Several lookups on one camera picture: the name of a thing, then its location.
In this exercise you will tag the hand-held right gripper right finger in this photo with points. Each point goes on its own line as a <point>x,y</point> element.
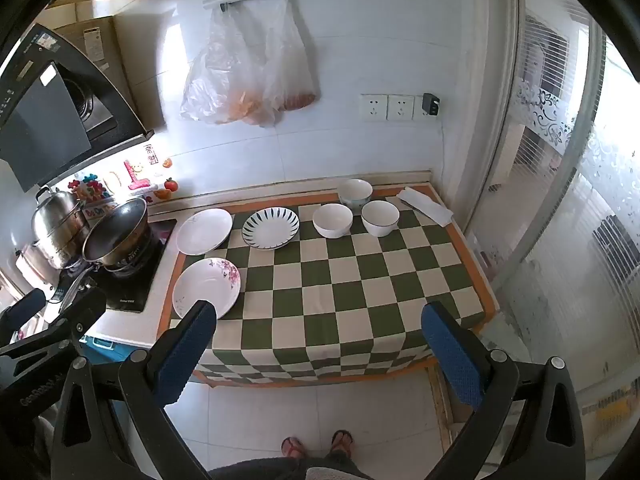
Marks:
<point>450,355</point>

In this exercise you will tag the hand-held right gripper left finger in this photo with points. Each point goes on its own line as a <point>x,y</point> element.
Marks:
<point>184,355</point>

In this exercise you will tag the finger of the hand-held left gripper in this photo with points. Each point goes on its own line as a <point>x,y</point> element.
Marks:
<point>82,307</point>
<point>22,307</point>

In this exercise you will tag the white ceramic bowl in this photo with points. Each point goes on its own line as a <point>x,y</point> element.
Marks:
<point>380,217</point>
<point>332,220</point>

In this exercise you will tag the white bowl blue pattern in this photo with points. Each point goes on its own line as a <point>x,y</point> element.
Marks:
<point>355,191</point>

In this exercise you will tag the blue box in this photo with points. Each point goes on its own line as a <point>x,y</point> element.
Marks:
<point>102,347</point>

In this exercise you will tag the black stove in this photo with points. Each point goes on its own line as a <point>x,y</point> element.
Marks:
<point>135,285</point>

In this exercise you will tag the white plate pink flowers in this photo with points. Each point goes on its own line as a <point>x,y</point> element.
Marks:
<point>205,285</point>

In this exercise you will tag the black frying pan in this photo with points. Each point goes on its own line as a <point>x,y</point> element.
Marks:
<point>117,232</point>

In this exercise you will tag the stainless steel pot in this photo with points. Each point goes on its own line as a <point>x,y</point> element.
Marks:
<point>57,222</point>

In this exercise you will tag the plain white plate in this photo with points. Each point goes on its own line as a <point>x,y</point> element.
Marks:
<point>204,232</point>

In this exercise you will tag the person's dark trousers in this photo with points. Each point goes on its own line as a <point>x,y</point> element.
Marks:
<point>260,470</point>

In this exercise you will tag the frosted glass sliding door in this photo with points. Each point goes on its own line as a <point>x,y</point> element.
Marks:
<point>550,260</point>

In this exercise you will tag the green white checkered tablecloth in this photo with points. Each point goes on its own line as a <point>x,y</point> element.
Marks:
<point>325,285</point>

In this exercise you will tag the folded white towel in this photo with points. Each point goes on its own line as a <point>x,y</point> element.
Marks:
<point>430,207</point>

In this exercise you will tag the white plate dark stripes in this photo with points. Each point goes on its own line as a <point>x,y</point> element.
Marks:
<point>270,228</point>

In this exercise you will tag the black range hood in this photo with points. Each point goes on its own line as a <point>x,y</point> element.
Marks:
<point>40,125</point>

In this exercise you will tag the black plug charger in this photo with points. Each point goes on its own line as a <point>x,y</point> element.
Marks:
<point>431,104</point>

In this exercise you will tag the steel hood chimney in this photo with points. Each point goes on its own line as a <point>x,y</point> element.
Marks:
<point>102,45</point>

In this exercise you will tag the clear plastic bag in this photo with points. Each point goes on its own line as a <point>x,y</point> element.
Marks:
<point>220,80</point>
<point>295,70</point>

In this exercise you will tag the colourful wall stickers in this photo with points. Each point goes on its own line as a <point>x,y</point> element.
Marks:
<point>137,180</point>

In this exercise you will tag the white wall outlet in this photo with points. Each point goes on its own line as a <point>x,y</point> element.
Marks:
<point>401,107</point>
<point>374,107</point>

